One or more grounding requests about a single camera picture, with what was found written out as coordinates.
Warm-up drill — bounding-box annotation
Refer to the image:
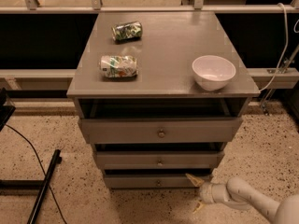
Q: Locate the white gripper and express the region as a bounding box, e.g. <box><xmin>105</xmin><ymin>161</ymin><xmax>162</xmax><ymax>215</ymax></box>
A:
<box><xmin>186</xmin><ymin>174</ymin><xmax>231</xmax><ymax>214</ymax></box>

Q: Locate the grey bottom drawer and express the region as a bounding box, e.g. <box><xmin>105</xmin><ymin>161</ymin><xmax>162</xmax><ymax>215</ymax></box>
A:
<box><xmin>104</xmin><ymin>175</ymin><xmax>194</xmax><ymax>189</ymax></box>

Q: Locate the grey drawer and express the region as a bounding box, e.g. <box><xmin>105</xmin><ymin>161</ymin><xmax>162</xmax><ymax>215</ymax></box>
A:
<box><xmin>104</xmin><ymin>175</ymin><xmax>194</xmax><ymax>189</ymax></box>
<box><xmin>93</xmin><ymin>151</ymin><xmax>224</xmax><ymax>170</ymax></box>
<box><xmin>78</xmin><ymin>118</ymin><xmax>242</xmax><ymax>144</ymax></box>

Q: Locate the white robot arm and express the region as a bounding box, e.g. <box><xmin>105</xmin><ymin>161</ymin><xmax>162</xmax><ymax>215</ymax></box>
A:
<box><xmin>186</xmin><ymin>174</ymin><xmax>299</xmax><ymax>224</ymax></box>

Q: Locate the grey middle drawer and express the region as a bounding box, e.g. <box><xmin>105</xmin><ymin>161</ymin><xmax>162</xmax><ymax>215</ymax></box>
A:
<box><xmin>93</xmin><ymin>151</ymin><xmax>224</xmax><ymax>170</ymax></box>

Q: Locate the grey top drawer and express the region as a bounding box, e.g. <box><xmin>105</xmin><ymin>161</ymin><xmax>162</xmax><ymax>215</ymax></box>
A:
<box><xmin>78</xmin><ymin>118</ymin><xmax>242</xmax><ymax>144</ymax></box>

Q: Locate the grey drawer cabinet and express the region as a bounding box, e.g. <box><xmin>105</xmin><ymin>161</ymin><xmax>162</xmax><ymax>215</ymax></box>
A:
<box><xmin>67</xmin><ymin>11</ymin><xmax>259</xmax><ymax>179</ymax></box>

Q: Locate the white bowl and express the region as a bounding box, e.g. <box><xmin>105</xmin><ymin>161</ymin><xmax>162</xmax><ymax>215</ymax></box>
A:
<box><xmin>192</xmin><ymin>55</ymin><xmax>236</xmax><ymax>91</ymax></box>

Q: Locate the white green crushed can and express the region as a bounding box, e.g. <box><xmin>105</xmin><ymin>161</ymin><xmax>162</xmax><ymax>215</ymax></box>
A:
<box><xmin>99</xmin><ymin>55</ymin><xmax>138</xmax><ymax>78</ymax></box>

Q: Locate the dark green crushed can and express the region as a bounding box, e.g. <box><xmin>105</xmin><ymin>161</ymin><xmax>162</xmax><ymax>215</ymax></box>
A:
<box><xmin>111</xmin><ymin>21</ymin><xmax>143</xmax><ymax>42</ymax></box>

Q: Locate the black stand leg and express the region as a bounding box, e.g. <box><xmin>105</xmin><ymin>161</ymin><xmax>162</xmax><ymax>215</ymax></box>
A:
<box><xmin>0</xmin><ymin>149</ymin><xmax>62</xmax><ymax>224</ymax></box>

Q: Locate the black device at left edge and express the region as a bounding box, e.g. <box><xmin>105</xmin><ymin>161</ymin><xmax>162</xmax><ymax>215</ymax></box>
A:
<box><xmin>0</xmin><ymin>88</ymin><xmax>16</xmax><ymax>132</ymax></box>

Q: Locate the white hanging cable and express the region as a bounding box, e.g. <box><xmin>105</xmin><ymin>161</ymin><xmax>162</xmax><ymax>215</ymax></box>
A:
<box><xmin>259</xmin><ymin>2</ymin><xmax>290</xmax><ymax>92</ymax></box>

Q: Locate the metal railing frame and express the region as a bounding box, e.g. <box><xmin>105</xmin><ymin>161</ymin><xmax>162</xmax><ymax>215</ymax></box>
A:
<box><xmin>0</xmin><ymin>0</ymin><xmax>299</xmax><ymax>15</ymax></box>

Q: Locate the black floor cable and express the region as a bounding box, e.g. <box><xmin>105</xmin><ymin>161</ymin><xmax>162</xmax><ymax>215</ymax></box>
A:
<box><xmin>4</xmin><ymin>123</ymin><xmax>68</xmax><ymax>224</ymax></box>

